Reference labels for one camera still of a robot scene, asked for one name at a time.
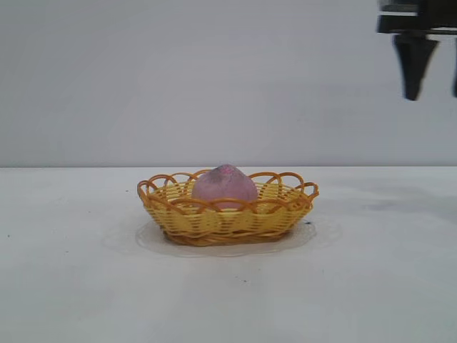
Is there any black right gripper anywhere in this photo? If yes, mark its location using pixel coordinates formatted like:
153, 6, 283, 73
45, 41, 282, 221
376, 0, 457, 101

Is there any pink peach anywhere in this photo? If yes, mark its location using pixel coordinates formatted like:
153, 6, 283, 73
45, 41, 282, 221
191, 162, 258, 210

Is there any yellow woven wicker basket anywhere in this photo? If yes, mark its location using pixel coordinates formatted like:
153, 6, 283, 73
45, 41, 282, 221
136, 169, 321, 248

